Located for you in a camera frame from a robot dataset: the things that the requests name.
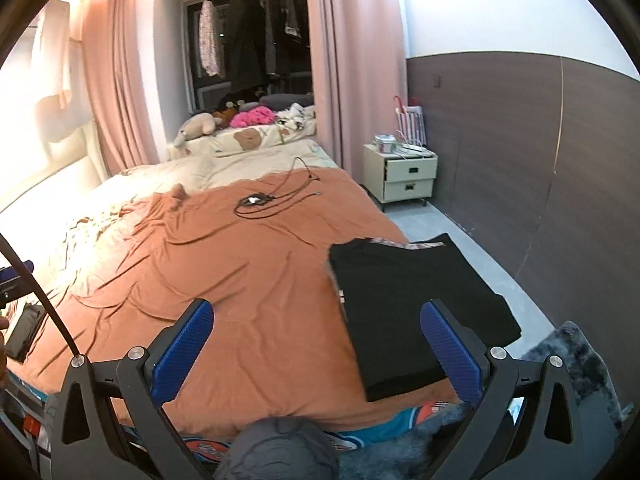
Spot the black t-shirt patterned trim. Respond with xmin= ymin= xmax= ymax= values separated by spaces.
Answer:
xmin=329 ymin=233 xmax=522 ymax=402

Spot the person's left hand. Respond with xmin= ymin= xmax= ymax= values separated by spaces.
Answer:
xmin=0 ymin=316 xmax=10 ymax=390

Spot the folded black cloth near headboard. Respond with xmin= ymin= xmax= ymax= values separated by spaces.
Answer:
xmin=6 ymin=302 xmax=46 ymax=363

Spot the white bed sheet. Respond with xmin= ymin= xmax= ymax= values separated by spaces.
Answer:
xmin=64 ymin=138 xmax=336 ymax=245

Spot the grey fluffy floor rug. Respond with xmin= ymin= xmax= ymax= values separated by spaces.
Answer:
xmin=338 ymin=321 xmax=630 ymax=479

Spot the cream padded headboard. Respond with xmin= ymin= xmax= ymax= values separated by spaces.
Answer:
xmin=1 ymin=119 xmax=110 ymax=210

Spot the person's grey trouser knee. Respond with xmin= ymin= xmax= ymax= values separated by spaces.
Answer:
xmin=214 ymin=416 xmax=340 ymax=479

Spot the brown fleece blanket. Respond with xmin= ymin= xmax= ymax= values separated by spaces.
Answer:
xmin=9 ymin=168 xmax=456 ymax=440

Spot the cream plush toy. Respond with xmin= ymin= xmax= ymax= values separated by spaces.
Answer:
xmin=174 ymin=113 xmax=218 ymax=148

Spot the pink curtain left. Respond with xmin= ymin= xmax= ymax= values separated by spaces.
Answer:
xmin=81 ymin=0 xmax=158 ymax=176

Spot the pink curtain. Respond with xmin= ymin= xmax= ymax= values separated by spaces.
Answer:
xmin=307 ymin=0 xmax=407 ymax=183
xmin=81 ymin=0 xmax=158 ymax=176

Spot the white bedside cabinet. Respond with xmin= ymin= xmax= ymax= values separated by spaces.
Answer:
xmin=362 ymin=144 xmax=438 ymax=209

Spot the pink plush toy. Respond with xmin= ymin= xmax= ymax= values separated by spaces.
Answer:
xmin=230 ymin=106 xmax=276 ymax=128

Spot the hanging floral garment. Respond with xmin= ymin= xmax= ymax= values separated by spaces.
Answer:
xmin=198 ymin=0 xmax=221 ymax=77

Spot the hanging black coat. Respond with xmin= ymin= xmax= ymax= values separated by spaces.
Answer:
xmin=226 ymin=0 xmax=266 ymax=92

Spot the pink curtain right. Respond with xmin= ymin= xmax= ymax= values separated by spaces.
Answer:
xmin=307 ymin=0 xmax=407 ymax=183

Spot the black cable with device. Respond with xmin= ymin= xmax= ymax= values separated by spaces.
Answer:
xmin=233 ymin=155 xmax=324 ymax=221

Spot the white wire rack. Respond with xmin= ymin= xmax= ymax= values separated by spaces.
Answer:
xmin=394 ymin=96 xmax=427 ymax=148

